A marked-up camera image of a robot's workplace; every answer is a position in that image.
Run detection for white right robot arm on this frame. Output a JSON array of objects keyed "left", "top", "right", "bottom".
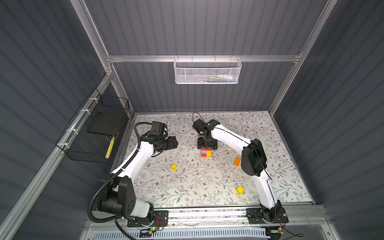
[{"left": 193, "top": 119, "right": 289, "bottom": 224}]

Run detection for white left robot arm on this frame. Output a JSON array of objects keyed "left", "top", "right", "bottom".
[{"left": 95, "top": 136, "right": 178, "bottom": 223}]

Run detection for orange block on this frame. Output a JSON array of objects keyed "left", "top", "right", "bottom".
[{"left": 234, "top": 157, "right": 241, "bottom": 167}]

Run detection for yellow cube lower right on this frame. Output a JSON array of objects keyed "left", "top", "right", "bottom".
[{"left": 236, "top": 186, "right": 245, "bottom": 195}]

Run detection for yellow marker pen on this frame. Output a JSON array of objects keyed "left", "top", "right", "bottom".
[{"left": 105, "top": 137, "right": 115, "bottom": 159}]

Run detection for pens in white basket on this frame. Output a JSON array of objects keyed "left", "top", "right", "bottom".
[{"left": 200, "top": 74, "right": 238, "bottom": 84}]

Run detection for black flat pad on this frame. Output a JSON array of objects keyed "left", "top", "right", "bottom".
[{"left": 87, "top": 113, "right": 121, "bottom": 137}]

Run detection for white perforated vent panel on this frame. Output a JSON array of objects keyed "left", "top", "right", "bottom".
[{"left": 89, "top": 227, "right": 268, "bottom": 240}]

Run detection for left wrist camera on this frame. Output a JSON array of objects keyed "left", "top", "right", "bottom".
[{"left": 150, "top": 121, "right": 168, "bottom": 138}]

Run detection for white wire mesh basket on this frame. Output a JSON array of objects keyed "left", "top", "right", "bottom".
[{"left": 173, "top": 58, "right": 242, "bottom": 85}]

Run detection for black wire basket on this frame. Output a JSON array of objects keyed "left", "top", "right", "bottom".
[{"left": 56, "top": 90, "right": 130, "bottom": 164}]

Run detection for aluminium mounting rail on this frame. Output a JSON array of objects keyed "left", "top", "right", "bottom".
[{"left": 86, "top": 204, "right": 328, "bottom": 229}]

